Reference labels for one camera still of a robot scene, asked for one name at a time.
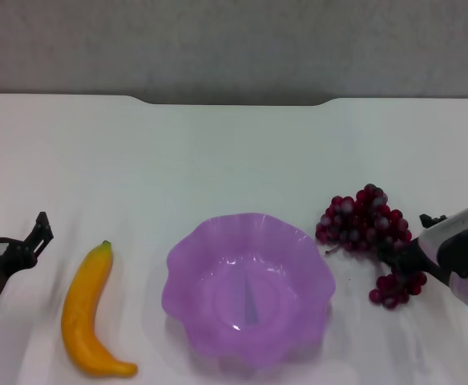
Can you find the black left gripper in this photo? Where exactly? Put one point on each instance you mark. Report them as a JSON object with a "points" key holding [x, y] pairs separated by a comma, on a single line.
{"points": [[2, 266]]}

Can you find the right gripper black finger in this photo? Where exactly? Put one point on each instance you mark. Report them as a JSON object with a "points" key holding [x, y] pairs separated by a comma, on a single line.
{"points": [[412, 258], [431, 220]]}

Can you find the dark red grape bunch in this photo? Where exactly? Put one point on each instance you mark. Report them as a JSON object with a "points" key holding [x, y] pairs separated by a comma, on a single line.
{"points": [[358, 224]]}

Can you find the yellow banana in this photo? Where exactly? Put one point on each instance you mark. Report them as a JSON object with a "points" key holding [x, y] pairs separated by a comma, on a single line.
{"points": [[82, 297]]}

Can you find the purple wavy plastic bowl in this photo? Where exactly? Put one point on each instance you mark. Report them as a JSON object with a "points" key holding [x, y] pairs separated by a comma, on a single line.
{"points": [[250, 288]]}

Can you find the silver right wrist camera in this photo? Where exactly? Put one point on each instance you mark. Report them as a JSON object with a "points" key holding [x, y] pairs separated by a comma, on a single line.
{"points": [[454, 228]]}

